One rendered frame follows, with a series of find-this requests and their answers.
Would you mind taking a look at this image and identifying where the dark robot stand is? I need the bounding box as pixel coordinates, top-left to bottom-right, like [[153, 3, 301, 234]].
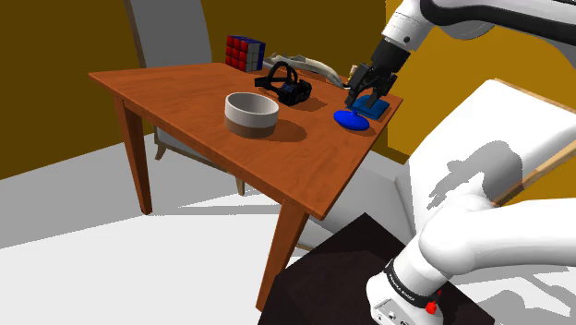
[[258, 211, 497, 325]]

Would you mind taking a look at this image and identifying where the black headset with strap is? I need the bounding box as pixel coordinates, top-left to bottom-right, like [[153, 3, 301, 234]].
[[253, 60, 314, 108]]

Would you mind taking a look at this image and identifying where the grey shark figure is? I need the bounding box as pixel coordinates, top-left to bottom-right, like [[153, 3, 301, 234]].
[[262, 52, 351, 88]]

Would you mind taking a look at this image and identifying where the grey chair with wooden legs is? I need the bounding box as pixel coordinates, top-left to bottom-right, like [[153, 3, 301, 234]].
[[123, 0, 246, 198]]

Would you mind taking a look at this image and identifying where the white and brown bowl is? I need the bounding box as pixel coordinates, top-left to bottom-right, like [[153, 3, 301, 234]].
[[223, 91, 281, 139]]

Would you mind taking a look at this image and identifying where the red blue white puzzle cube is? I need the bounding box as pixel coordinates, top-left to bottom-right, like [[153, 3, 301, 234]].
[[224, 34, 267, 74]]

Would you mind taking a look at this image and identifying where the blue flat square box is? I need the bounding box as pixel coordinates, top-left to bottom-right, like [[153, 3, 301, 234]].
[[350, 94, 391, 121]]

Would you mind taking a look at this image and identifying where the brown wooden table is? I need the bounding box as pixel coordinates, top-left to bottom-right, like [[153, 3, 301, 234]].
[[88, 61, 404, 313]]

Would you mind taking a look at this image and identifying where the blue round lid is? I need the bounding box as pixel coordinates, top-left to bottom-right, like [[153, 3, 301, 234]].
[[332, 108, 371, 133]]

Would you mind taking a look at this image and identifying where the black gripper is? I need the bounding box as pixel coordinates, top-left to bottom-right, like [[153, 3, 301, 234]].
[[343, 37, 412, 110]]

